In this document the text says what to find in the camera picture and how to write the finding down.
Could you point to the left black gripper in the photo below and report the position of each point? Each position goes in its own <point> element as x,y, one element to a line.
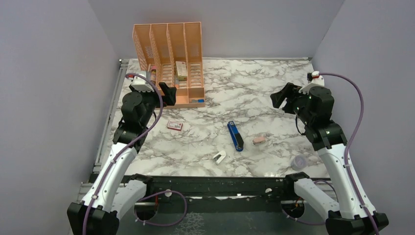
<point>169,98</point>

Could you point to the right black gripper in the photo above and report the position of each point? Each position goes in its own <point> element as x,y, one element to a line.
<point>288,91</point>

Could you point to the red staple box sleeve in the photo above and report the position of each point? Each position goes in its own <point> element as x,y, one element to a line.
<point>173,125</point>

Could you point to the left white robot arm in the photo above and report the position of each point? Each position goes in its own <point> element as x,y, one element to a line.
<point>101,209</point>

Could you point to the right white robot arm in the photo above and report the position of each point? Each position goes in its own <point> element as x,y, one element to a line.
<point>352,213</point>

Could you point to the yellow box in organizer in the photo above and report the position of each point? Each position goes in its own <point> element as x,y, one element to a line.
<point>181,70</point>

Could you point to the blue item in organizer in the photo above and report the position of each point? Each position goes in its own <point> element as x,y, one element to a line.
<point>197,101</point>

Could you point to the orange desk organizer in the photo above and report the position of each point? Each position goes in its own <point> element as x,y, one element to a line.
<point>162,44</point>

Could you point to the pink eraser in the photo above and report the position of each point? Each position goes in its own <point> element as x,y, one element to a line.
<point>259,140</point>

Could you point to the clear plastic cup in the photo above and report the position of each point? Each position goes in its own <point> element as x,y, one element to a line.
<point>299,162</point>

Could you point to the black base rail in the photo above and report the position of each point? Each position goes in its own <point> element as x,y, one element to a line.
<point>218,194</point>

